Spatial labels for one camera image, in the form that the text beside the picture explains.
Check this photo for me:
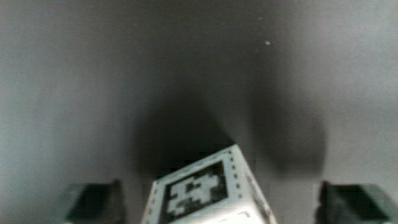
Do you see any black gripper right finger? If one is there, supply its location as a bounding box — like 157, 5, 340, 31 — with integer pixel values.
315, 181, 398, 224

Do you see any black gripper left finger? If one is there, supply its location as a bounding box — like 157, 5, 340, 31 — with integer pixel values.
65, 180, 127, 224

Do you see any white tagged cube nut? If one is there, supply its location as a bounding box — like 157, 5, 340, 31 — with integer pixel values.
141, 145, 278, 224

